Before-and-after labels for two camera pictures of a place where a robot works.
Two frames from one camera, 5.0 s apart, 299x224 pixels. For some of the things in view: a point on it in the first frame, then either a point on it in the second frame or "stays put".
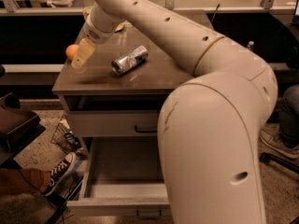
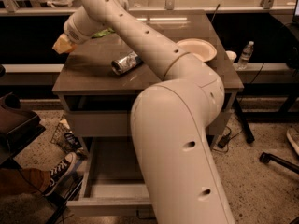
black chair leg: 265,158 stays put
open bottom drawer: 123,177 stays put
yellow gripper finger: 83,54 to 64,45
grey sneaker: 271,140 to 292,133
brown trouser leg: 23,181 stays put
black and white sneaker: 59,173 stays put
